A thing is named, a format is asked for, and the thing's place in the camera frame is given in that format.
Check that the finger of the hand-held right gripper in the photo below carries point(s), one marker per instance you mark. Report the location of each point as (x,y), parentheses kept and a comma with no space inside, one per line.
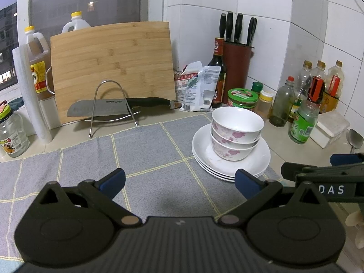
(293,170)
(347,159)

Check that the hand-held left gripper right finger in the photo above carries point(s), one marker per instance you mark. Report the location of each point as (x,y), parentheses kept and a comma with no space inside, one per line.
(247,183)

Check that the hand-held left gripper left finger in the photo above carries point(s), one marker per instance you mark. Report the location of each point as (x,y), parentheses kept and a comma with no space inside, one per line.
(112,180)

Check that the white bowl with pink flowers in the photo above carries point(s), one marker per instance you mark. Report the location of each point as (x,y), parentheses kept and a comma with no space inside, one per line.
(237,122)
(221,142)
(230,155)

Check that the person's right hand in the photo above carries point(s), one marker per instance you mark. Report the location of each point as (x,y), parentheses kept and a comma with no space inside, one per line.
(355,219)

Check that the metal spoon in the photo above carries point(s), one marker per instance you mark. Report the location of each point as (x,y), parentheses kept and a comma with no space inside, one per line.
(355,139)

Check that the grey checked mat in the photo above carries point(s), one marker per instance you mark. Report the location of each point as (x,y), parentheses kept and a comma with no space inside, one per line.
(85,162)

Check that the white plastic container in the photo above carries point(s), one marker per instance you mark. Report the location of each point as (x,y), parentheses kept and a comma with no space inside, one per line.
(330,128)

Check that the green-labelled clear bottle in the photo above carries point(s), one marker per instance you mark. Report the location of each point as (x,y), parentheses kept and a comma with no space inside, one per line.
(301,125)

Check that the clear bottle with red cap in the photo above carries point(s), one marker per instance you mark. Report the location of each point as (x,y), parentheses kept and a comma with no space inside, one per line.
(280,105)

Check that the amber bottle with gold cap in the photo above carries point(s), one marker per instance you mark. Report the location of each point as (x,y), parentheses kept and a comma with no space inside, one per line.
(335,91)

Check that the spice jar with white cap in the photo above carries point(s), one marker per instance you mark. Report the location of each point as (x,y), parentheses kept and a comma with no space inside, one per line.
(264,105)

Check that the large kitchen knife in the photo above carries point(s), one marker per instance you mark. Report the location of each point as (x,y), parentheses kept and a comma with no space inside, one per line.
(85,109)

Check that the sauce jar with green lid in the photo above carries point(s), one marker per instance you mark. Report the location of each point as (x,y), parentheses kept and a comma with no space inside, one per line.
(241,95)

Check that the small green-capped bottle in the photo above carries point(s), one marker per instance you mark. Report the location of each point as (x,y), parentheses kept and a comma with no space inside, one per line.
(256,86)

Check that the clear bottle with gold cap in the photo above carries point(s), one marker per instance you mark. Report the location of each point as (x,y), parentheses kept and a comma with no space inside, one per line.
(320,69)
(304,76)

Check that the white silver packet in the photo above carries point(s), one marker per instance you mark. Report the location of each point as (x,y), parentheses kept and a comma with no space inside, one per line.
(202,91)

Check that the glass jar with green lid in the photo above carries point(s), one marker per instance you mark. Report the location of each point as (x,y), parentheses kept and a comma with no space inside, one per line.
(14,136)

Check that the dark red knife block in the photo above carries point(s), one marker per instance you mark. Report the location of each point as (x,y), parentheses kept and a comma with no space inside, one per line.
(237,71)

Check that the dark soy sauce bottle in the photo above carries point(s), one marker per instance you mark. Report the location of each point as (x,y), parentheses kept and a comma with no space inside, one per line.
(217,74)

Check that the white plastic wrap roll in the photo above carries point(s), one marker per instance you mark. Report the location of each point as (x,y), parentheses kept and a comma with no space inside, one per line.
(31,96)

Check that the bamboo cutting board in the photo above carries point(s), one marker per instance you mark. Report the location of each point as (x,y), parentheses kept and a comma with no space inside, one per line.
(113,62)

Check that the red and white packet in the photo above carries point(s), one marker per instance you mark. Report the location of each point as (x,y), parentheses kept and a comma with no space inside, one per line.
(182,82)

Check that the small teal container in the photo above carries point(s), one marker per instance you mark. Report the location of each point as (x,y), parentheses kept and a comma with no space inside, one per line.
(15,103)

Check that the amber oil jug yellow label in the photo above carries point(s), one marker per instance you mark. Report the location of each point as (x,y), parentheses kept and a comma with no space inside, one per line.
(38,76)

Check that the white jug with yellow cap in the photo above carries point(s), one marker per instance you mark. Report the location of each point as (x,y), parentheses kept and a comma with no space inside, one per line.
(75,25)

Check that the window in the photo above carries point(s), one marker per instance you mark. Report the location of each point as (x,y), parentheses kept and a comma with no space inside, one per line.
(85,0)

